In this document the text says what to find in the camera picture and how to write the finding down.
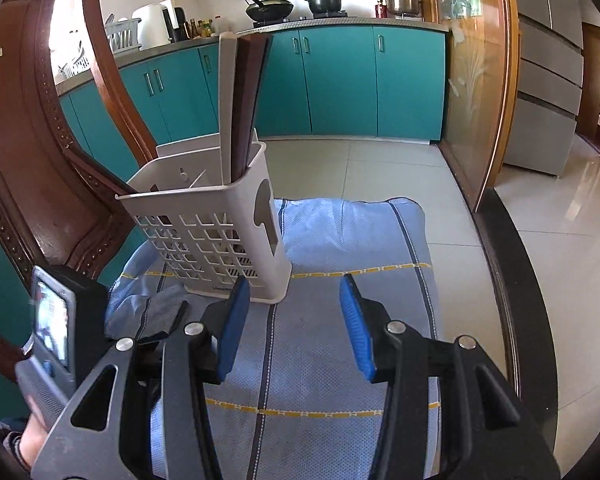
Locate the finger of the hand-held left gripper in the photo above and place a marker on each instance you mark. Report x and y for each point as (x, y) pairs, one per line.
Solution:
(167, 321)

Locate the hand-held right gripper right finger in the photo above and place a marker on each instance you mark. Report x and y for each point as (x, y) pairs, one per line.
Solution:
(357, 320)

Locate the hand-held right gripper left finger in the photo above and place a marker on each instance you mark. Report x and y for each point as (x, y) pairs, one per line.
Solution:
(232, 320)

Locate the white plastic utensil holder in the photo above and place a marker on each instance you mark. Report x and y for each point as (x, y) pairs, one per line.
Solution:
(272, 265)

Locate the person's left forearm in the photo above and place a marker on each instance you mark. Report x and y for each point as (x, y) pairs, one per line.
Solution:
(0, 432)

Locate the person's left hand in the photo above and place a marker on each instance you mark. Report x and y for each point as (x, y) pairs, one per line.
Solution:
(32, 440)

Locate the light blue cloth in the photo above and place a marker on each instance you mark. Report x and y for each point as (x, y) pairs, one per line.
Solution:
(330, 240)

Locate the carved wooden chair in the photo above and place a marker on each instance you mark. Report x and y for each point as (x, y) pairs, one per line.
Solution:
(40, 185)

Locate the teal kitchen cabinet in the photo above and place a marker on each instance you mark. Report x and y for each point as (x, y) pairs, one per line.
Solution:
(340, 85)

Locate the wooden framed glass door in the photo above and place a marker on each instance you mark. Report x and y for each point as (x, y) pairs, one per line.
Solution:
(467, 110)

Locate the white dish rack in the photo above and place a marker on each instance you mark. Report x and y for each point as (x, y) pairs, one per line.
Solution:
(122, 35)

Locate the yellow oil bottle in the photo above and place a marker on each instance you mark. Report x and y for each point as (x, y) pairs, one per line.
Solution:
(207, 29)

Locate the dark sauce bottle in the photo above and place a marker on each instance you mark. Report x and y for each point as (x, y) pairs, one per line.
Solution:
(194, 30)

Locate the white plastic jug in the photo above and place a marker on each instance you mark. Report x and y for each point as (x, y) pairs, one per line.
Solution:
(223, 25)

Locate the white kitchen appliance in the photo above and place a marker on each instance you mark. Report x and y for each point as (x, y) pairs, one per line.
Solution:
(147, 25)

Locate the gas stove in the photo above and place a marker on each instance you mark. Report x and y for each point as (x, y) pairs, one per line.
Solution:
(300, 17)

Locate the red canister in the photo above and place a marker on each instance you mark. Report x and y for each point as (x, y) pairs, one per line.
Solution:
(380, 11)

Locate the black wok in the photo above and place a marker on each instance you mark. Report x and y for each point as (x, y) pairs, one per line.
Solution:
(272, 9)

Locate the black cooking pot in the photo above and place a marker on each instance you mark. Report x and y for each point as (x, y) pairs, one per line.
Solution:
(324, 4)

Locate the grey refrigerator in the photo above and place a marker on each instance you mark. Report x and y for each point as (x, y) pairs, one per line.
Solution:
(545, 60)

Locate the wooden doorway frame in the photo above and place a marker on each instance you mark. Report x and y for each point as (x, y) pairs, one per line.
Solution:
(592, 85)

